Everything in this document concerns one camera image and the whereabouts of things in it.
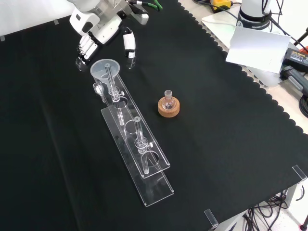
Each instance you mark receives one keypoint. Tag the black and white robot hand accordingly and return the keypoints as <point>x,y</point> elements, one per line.
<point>106,29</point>

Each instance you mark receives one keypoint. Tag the clear acrylic funnel stand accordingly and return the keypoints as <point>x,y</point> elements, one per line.
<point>154,190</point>

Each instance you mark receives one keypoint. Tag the pale board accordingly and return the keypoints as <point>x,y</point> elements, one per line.
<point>219,20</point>

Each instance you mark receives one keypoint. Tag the white paper sheet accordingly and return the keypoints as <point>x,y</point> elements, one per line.
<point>257,50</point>

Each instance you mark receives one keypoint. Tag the black power adapter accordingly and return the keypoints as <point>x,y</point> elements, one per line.
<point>297,57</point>

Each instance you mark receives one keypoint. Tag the large clear plastic funnel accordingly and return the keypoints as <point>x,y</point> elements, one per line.
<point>99,69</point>

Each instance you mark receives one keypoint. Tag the yellow stop button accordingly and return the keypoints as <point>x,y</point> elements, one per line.
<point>221,4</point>

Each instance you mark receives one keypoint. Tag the black bench cloth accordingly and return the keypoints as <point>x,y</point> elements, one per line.
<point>216,144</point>

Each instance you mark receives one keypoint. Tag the clear acrylic cloth clip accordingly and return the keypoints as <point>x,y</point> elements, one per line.
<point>211,217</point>
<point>299,172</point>

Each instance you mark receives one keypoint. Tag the small round-bottom glass flask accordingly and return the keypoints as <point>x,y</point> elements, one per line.
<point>167,102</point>

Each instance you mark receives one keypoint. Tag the black tripod leg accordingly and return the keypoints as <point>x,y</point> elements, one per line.
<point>300,38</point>

